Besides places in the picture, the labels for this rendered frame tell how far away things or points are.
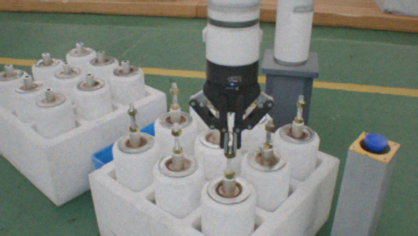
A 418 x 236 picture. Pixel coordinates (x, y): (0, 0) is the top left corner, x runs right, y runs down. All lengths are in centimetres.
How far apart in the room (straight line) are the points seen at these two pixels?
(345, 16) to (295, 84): 148
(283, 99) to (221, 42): 58
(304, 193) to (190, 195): 23
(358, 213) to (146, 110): 64
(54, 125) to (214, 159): 43
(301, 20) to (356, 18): 151
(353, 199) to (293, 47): 44
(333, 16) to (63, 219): 192
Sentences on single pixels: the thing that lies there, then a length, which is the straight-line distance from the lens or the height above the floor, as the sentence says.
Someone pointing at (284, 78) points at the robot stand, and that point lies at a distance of 108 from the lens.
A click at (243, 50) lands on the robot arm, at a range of 55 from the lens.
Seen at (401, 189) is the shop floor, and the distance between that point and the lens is 122.
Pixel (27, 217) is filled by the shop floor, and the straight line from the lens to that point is 112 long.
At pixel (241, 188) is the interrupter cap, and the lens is 71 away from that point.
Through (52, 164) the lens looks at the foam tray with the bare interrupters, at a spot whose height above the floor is 13.
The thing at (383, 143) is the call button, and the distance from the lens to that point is 74.
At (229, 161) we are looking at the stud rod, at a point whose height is 31.
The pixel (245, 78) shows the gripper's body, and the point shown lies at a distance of 56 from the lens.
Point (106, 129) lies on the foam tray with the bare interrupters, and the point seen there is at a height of 15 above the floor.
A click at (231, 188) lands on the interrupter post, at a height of 26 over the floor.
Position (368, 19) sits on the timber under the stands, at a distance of 255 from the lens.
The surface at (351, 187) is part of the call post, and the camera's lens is 78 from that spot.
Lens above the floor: 70
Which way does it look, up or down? 30 degrees down
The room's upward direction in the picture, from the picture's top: straight up
